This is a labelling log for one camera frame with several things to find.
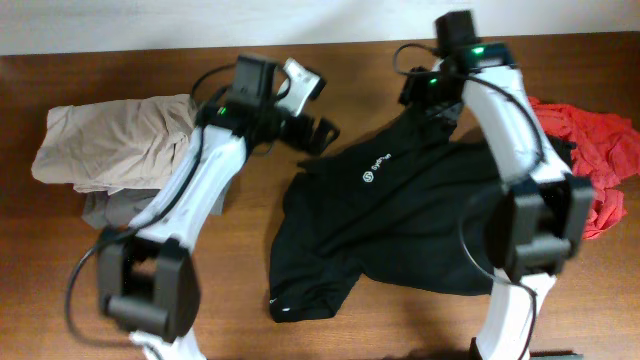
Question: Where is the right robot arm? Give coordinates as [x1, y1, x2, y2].
[399, 10, 594, 360]

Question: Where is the beige folded garment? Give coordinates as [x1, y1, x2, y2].
[31, 94, 195, 194]

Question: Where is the grey folded garment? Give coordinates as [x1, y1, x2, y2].
[81, 177, 231, 230]

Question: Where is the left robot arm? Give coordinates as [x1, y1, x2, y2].
[96, 102, 340, 359]

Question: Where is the black polo shirt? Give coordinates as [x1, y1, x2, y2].
[269, 106, 499, 323]

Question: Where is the red crumpled shirt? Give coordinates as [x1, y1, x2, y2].
[529, 97, 639, 240]

